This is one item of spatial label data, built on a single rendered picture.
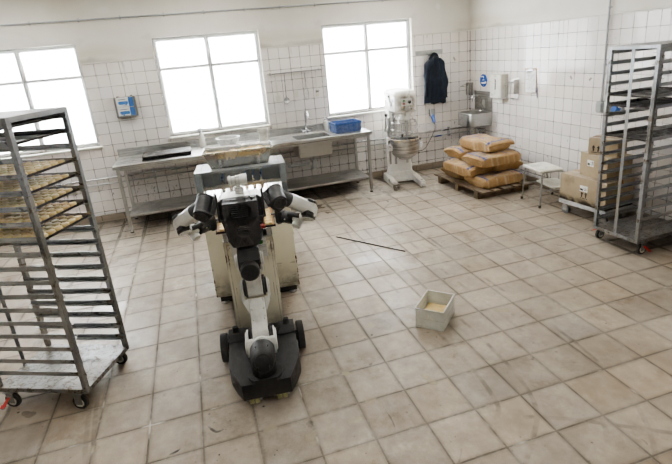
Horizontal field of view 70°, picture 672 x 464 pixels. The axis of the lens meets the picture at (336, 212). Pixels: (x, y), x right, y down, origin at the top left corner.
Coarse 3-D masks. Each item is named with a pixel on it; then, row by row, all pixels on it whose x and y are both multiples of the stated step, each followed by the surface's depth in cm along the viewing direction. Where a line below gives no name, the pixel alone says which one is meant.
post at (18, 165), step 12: (0, 120) 245; (12, 132) 249; (12, 144) 249; (12, 156) 251; (24, 180) 256; (24, 192) 257; (36, 216) 263; (36, 228) 264; (48, 252) 270; (48, 264) 270; (48, 276) 273; (60, 300) 278; (60, 312) 280; (72, 336) 287; (72, 348) 288; (84, 372) 296; (84, 384) 296
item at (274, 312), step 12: (264, 228) 344; (228, 252) 329; (228, 264) 331; (264, 264) 336; (276, 264) 340; (240, 276) 335; (276, 276) 341; (276, 288) 343; (240, 300) 341; (276, 300) 346; (240, 312) 344; (276, 312) 349; (240, 324) 346
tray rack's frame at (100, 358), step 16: (0, 112) 289; (16, 112) 277; (32, 112) 264; (48, 112) 275; (0, 288) 312; (32, 288) 336; (48, 352) 342; (64, 352) 340; (80, 352) 338; (96, 352) 336; (112, 352) 335; (32, 368) 325; (48, 368) 323; (64, 368) 321; (96, 368) 318; (0, 384) 307; (16, 384) 309; (32, 384) 308; (48, 384) 306; (64, 384) 305; (80, 384) 303; (96, 384) 307; (80, 400) 300
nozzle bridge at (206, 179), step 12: (276, 156) 414; (204, 168) 392; (228, 168) 384; (240, 168) 382; (252, 168) 384; (264, 168) 394; (276, 168) 396; (204, 180) 388; (216, 180) 390; (252, 180) 395; (264, 180) 392; (276, 180) 394; (204, 192) 398
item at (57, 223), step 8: (64, 216) 305; (72, 216) 304; (80, 216) 303; (48, 224) 292; (56, 224) 291; (64, 224) 290; (0, 232) 285; (8, 232) 284; (16, 232) 282; (24, 232) 281; (32, 232) 280; (48, 232) 278
